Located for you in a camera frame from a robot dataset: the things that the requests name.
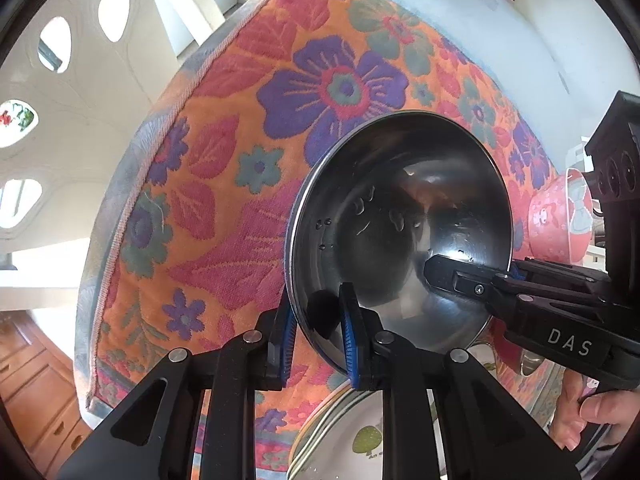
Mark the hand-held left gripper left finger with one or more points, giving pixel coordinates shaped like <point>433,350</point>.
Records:
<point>285,345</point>

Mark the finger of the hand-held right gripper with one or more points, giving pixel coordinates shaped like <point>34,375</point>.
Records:
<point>465,282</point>
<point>560,274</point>

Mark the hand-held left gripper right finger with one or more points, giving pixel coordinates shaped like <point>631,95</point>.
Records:
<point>351,355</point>

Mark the white green floral square plate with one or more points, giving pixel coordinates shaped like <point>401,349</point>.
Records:
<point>360,420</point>
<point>299,452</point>

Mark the stainless steel bowl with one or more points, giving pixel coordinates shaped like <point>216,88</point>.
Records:
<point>400,210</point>

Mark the person's right hand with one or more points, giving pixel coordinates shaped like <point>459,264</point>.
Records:
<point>607,407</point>

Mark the pink bowl with bow print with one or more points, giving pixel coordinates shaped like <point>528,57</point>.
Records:
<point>550,220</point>

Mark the floral orange woven cloth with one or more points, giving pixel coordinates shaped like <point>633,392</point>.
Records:
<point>225,160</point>

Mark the wooden cabinet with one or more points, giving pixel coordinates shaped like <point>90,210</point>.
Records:
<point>35,390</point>

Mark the white panel with oval holes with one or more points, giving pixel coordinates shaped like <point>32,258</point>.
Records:
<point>100,110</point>

